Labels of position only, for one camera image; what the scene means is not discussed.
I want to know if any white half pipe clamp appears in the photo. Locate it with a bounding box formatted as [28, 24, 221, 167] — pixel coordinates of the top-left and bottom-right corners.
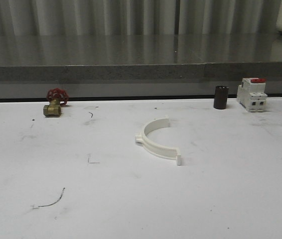
[135, 115, 182, 166]

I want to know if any dark brown cylindrical coupling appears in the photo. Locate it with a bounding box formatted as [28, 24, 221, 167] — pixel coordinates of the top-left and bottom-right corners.
[213, 86, 229, 110]

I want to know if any brass valve red handwheel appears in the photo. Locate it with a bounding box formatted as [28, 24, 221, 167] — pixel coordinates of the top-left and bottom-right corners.
[43, 88, 69, 117]

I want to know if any white circuit breaker red switch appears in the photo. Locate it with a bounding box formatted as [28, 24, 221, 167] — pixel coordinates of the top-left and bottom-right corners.
[237, 78, 268, 113]

